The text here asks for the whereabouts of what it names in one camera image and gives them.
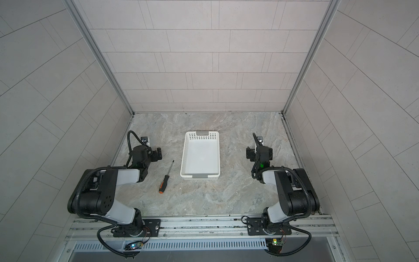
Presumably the right circuit board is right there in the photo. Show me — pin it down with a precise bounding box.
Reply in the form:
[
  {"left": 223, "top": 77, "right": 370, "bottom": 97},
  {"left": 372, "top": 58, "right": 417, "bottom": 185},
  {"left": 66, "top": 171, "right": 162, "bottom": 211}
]
[{"left": 265, "top": 239, "right": 284, "bottom": 254}]

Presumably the left circuit board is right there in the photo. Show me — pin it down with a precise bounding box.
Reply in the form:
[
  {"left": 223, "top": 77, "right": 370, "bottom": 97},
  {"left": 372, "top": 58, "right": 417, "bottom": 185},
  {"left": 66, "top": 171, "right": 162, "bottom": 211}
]
[{"left": 124, "top": 241, "right": 144, "bottom": 251}]

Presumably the left corner metal profile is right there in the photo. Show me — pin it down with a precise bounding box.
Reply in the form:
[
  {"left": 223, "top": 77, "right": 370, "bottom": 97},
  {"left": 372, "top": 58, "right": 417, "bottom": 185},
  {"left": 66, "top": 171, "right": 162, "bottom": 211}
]
[{"left": 63, "top": 0, "right": 135, "bottom": 117}]

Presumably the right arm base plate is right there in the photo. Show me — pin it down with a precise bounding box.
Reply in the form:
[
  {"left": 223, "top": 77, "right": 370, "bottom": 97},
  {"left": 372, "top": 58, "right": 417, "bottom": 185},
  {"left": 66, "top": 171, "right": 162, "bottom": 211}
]
[{"left": 242, "top": 216, "right": 291, "bottom": 236}]

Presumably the corner metal profile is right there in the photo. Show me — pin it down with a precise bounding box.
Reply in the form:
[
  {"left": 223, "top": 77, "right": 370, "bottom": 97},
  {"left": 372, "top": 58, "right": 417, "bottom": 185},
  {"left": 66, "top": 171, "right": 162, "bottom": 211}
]
[
  {"left": 282, "top": 0, "right": 340, "bottom": 116},
  {"left": 63, "top": 0, "right": 135, "bottom": 117}
]

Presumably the perforated vent strip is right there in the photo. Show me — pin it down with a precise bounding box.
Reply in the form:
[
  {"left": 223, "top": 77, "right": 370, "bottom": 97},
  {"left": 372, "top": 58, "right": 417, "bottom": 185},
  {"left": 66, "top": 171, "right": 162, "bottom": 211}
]
[{"left": 73, "top": 238, "right": 267, "bottom": 252}]

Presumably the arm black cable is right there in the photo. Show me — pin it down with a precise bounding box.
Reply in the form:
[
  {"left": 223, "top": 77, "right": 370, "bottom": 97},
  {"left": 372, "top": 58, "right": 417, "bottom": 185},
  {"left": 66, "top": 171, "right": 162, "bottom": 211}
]
[
  {"left": 72, "top": 130, "right": 148, "bottom": 258},
  {"left": 251, "top": 132, "right": 312, "bottom": 257}
]

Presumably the aluminium mounting rail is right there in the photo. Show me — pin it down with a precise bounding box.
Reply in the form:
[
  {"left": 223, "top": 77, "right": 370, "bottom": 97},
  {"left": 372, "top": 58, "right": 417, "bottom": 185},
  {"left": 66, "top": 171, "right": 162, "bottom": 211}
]
[{"left": 64, "top": 215, "right": 339, "bottom": 241}]

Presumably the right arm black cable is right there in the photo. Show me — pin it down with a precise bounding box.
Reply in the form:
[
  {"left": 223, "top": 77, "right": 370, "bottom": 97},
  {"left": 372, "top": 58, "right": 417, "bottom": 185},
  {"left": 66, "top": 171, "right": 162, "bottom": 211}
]
[{"left": 251, "top": 132, "right": 312, "bottom": 257}]

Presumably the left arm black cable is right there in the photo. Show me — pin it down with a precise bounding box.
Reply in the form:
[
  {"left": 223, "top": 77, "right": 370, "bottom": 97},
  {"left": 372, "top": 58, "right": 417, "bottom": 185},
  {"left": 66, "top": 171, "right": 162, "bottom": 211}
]
[{"left": 72, "top": 130, "right": 148, "bottom": 258}]

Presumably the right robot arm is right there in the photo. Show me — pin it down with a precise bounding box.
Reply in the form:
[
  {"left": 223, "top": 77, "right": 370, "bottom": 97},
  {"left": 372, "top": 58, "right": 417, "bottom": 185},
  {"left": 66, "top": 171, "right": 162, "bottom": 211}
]
[{"left": 246, "top": 144, "right": 320, "bottom": 235}]

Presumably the orange black handled screwdriver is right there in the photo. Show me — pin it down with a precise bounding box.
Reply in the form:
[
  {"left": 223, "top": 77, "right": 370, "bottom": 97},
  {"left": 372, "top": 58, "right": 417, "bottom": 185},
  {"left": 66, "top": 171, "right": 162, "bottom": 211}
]
[{"left": 159, "top": 161, "right": 174, "bottom": 194}]

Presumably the white plastic bin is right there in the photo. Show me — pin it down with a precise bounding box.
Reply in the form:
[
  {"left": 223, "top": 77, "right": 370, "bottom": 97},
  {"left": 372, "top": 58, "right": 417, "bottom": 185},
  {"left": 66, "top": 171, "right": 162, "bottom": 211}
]
[{"left": 180, "top": 131, "right": 220, "bottom": 180}]

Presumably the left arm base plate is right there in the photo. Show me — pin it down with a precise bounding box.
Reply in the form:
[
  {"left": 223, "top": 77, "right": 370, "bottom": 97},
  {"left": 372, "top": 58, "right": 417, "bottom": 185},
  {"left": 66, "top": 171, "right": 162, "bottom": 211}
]
[{"left": 111, "top": 219, "right": 161, "bottom": 238}]

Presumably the circuit board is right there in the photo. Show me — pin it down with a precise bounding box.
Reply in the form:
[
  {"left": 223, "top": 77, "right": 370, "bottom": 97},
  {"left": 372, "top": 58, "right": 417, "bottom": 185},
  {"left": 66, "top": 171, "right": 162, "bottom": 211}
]
[
  {"left": 265, "top": 239, "right": 284, "bottom": 254},
  {"left": 124, "top": 241, "right": 144, "bottom": 251}
]

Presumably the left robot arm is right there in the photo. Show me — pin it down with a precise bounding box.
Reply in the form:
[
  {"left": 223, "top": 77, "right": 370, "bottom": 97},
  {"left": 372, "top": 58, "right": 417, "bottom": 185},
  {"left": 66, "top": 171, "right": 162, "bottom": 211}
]
[{"left": 67, "top": 145, "right": 163, "bottom": 238}]

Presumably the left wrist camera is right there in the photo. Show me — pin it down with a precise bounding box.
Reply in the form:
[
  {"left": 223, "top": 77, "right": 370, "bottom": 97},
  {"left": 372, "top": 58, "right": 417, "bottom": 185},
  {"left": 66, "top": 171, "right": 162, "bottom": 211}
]
[{"left": 140, "top": 136, "right": 151, "bottom": 147}]

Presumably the right corner metal profile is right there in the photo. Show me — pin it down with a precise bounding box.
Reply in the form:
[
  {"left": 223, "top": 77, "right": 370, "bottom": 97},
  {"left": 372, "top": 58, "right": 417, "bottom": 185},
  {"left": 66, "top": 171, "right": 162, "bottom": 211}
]
[{"left": 282, "top": 0, "right": 340, "bottom": 116}]

